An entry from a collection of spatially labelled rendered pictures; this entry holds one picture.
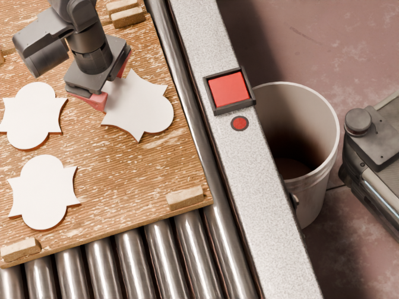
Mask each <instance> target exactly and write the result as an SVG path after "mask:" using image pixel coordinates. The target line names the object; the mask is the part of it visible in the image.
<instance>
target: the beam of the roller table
mask: <svg viewBox="0 0 399 299"><path fill-rule="evenodd" d="M168 2H169V5H170V9H171V11H172V15H173V18H174V21H175V24H176V28H177V30H178V33H179V37H180V40H181V43H182V46H183V49H184V52H185V56H186V59H187V61H188V65H189V68H190V71H191V74H192V78H193V80H194V84H195V87H196V89H197V93H198V97H199V100H200V102H201V106H202V109H203V112H204V115H205V119H206V121H207V125H208V128H209V130H210V134H211V137H212V140H213V143H214V147H215V149H216V153H217V156H218V160H219V162H220V165H221V169H222V172H223V175H224V178H225V181H226V184H227V188H228V190H229V193H230V197H231V200H232V203H233V206H234V209H235V213H236V216H237V219H238V221H239V225H240V229H241V231H242V234H243V238H244V241H245V244H246V247H247V250H248V253H249V257H250V259H251V263H252V266H253V269H254V272H255V275H256V279H257V281H258V285H259V288H260V291H261V294H262V297H263V299H325V298H324V295H323V293H322V289H321V287H320V284H319V282H318V278H317V276H316V273H315V270H314V267H313V265H312V262H311V259H310V257H309V254H308V251H307V249H306V246H305V243H304V241H303V237H302V235H301V232H300V230H299V226H298V224H297V221H296V218H295V215H294V213H293V210H292V207H291V204H290V202H289V199H288V197H287V193H286V191H285V188H284V185H283V182H282V180H281V177H280V174H279V172H278V169H277V166H276V163H275V161H274V158H273V155H272V152H271V150H270V146H269V144H268V141H267V139H266V136H265V133H264V130H263V128H262V125H261V122H260V119H259V117H258V113H257V111H256V108H255V106H254V105H253V106H250V107H246V108H243V109H239V110H235V111H233V112H228V113H225V114H221V115H217V116H214V115H213V111H212V109H211V106H210V102H209V100H208V96H207V93H206V90H205V87H204V84H203V81H202V77H205V76H207V75H211V74H215V73H218V72H222V71H226V70H229V69H233V68H237V67H240V65H239V61H238V59H237V56H236V54H235V50H234V48H233V45H232V42H231V40H230V37H229V34H228V32H227V28H226V26H225V23H224V21H223V17H222V15H221V12H220V9H219V6H218V4H217V1H216V0H168ZM235 116H244V117H246V118H247V119H248V120H249V126H248V128H247V129H246V130H244V131H241V132H238V131H235V130H233V129H232V127H231V125H230V122H231V120H232V119H233V118H234V117H235Z"/></svg>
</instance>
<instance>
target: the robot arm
mask: <svg viewBox="0 0 399 299"><path fill-rule="evenodd" d="M47 1H48V2H49V3H50V4H51V7H49V8H48V9H46V10H44V11H43V12H41V13H39V14H37V17H38V19H36V20H35V21H33V22H32V23H30V24H29V25H27V26H26V27H24V28H23V29H22V30H20V31H19V32H17V33H15V34H14V35H13V37H12V42H13V44H14V46H15V48H16V51H17V52H18V54H19V55H20V57H21V59H22V60H23V62H24V63H25V65H26V67H27V68H28V70H29V71H30V73H31V74H32V75H33V76H34V77H35V79H36V78H38V77H40V76H41V75H43V74H45V73H46V72H48V71H50V70H51V69H53V68H54V67H56V66H58V65H60V64H61V63H62V62H65V61H66V60H68V59H69V55H68V53H67V52H69V48H70V49H71V52H72V54H73V56H74V60H73V62H72V64H71V65H70V67H69V69H68V70H67V72H66V74H65V75H64V81H65V83H66V85H65V91H66V93H67V94H70V95H72V96H74V97H76V98H79V99H81V100H83V101H85V102H86V103H87V104H89V105H90V106H91V107H92V108H94V109H95V110H98V111H100V112H103V111H104V109H105V105H106V100H107V97H108V93H106V92H103V91H101V90H102V88H103V86H104V84H105V82H106V81H110V82H111V81H114V80H115V78H116V77H118V78H122V75H123V72H124V70H125V67H126V65H127V62H128V60H129V57H130V55H131V52H132V50H131V47H130V45H128V44H127V43H126V40H125V39H122V38H118V37H115V36H111V35H108V34H105V32H104V29H103V27H102V24H101V21H100V18H99V15H98V13H97V10H96V9H95V6H96V2H97V0H47ZM65 38H66V40H67V42H68V45H69V48H68V45H67V43H66V41H65ZM97 104H98V105H97Z"/></svg>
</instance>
